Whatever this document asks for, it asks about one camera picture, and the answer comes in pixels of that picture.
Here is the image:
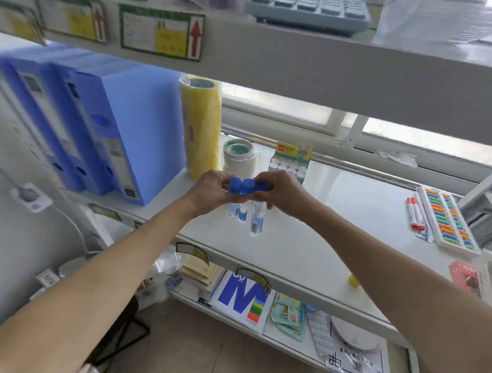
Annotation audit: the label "person's right hand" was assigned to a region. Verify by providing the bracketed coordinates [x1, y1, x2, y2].
[248, 170, 320, 222]

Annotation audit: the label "person's left hand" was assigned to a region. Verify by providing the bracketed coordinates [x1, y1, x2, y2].
[188, 170, 247, 216]

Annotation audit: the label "blue-capped white glue bottle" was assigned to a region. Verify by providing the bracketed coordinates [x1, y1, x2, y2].
[228, 176, 243, 218]
[238, 178, 256, 223]

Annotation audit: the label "green glue stick display box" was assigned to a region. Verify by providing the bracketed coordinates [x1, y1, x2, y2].
[268, 141, 314, 185]

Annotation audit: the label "white tape roll stack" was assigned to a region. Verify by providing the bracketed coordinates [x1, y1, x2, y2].
[222, 138, 257, 179]

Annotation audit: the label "yellow tape roll stack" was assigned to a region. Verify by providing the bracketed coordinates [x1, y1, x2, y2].
[179, 75, 222, 180]

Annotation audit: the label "person's left forearm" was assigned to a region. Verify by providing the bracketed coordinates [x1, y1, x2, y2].
[0, 196, 200, 373]

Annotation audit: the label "person's right forearm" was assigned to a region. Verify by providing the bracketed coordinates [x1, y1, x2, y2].
[303, 203, 492, 373]

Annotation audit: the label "stack of brown envelopes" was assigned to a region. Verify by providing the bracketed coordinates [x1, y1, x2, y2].
[178, 255, 227, 297]

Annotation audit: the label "blue plastic file box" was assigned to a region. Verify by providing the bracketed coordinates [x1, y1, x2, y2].
[0, 53, 87, 193]
[38, 57, 116, 197]
[67, 63, 188, 206]

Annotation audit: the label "frosted glass window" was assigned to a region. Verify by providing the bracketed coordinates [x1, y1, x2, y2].
[221, 80, 492, 185]

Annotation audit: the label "clear plastic bag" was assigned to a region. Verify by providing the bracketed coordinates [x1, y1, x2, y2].
[142, 245, 181, 308]

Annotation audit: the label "white paper ream blue print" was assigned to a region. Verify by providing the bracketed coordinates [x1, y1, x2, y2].
[209, 270, 276, 333]

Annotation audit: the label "crumpled white tissue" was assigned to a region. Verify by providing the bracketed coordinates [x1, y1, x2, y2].
[376, 150, 418, 168]

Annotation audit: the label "red white marker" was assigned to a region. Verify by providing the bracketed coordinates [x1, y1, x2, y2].
[406, 198, 420, 231]
[411, 196, 426, 232]

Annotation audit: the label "white upper shelf board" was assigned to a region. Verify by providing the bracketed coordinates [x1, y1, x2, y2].
[0, 0, 492, 147]

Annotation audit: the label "white shelf board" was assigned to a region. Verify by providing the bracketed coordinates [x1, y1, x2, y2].
[0, 0, 492, 147]
[169, 268, 420, 373]

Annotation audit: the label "white dotted packet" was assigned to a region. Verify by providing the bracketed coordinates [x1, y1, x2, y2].
[305, 309, 335, 356]

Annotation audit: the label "white lower shelf board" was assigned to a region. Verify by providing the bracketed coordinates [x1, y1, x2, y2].
[169, 268, 420, 373]

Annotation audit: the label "white round device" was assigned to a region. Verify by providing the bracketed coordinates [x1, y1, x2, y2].
[57, 256, 89, 278]

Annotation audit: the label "round white disc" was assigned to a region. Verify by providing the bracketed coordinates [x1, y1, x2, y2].
[330, 316, 379, 351]

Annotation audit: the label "black metal stand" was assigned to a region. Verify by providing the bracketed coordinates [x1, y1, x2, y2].
[88, 296, 151, 366]

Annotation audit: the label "white box of colourful pins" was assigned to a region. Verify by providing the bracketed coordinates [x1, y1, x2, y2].
[417, 185, 482, 256]

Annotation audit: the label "yellow red shelf label card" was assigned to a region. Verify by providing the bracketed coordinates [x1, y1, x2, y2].
[119, 4, 206, 62]
[0, 0, 47, 46]
[36, 0, 108, 43]

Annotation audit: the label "pale blue keyboard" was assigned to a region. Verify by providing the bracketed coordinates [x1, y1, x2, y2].
[245, 0, 372, 37]

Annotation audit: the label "clear bag with printed paper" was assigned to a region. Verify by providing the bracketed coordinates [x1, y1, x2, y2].
[326, 319, 385, 373]

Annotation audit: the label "small white carton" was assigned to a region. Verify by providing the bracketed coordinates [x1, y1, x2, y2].
[36, 268, 61, 289]

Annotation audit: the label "white metal shelf rack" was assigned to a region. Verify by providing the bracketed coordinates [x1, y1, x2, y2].
[457, 175, 492, 251]

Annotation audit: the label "red flat box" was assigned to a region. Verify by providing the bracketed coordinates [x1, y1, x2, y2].
[448, 261, 481, 297]

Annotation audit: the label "white open cardboard box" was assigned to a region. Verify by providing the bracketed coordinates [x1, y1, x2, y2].
[470, 255, 492, 305]

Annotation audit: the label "white paper sheets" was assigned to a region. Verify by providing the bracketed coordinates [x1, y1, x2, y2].
[373, 0, 492, 51]

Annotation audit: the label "chrome metal rail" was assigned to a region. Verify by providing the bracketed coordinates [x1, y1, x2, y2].
[221, 122, 423, 189]

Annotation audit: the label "white power cable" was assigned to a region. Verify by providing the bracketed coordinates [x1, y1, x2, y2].
[48, 203, 101, 255]

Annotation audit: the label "white wall socket adapter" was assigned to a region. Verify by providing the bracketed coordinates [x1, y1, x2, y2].
[11, 182, 53, 214]

